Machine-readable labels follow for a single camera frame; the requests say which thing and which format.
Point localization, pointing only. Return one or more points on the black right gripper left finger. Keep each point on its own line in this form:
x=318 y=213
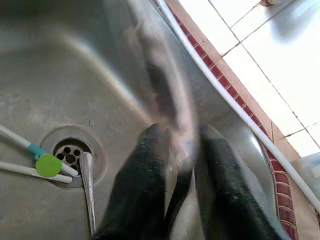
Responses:
x=135 y=195

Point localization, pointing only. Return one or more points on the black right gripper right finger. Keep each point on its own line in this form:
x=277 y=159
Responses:
x=230 y=200

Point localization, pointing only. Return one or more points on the stainless steel spoon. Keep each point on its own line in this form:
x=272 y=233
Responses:
x=87 y=180

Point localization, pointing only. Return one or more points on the clear plastic tub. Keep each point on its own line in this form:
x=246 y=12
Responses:
x=311 y=166

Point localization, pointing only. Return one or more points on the yellow green round cap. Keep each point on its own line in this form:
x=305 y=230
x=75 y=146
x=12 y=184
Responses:
x=48 y=165

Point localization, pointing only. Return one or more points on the round metal drain strainer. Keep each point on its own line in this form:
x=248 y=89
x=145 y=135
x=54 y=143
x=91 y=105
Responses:
x=50 y=140

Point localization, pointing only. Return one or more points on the white teal plastic stick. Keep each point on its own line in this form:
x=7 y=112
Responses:
x=15 y=136

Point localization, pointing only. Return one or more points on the stainless steel sink basin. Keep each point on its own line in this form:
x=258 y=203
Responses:
x=50 y=75

